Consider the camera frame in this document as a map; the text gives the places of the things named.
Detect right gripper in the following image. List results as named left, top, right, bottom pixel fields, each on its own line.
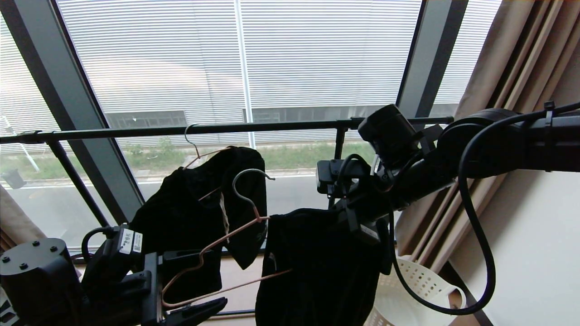
left=334, top=178, right=409, bottom=245

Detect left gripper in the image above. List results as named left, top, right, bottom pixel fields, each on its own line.
left=104, top=249, right=228, bottom=326

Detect pink clothes hanger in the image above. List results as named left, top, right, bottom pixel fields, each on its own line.
left=183, top=124, right=236, bottom=202
left=161, top=168, right=293, bottom=310

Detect black drawstring shorts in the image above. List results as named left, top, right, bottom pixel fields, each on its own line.
left=129, top=146, right=269, bottom=305

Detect black garment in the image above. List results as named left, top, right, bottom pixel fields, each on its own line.
left=255, top=207, right=394, bottom=326

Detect white laundry basket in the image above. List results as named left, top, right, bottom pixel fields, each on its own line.
left=364, top=255, right=466, bottom=326

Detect black clothes rack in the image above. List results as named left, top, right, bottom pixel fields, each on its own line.
left=0, top=116, right=454, bottom=316

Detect brown curtain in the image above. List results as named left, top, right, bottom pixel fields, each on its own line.
left=0, top=185, right=34, bottom=252
left=394, top=0, right=580, bottom=272

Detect black cable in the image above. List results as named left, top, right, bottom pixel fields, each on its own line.
left=388, top=101, right=580, bottom=316

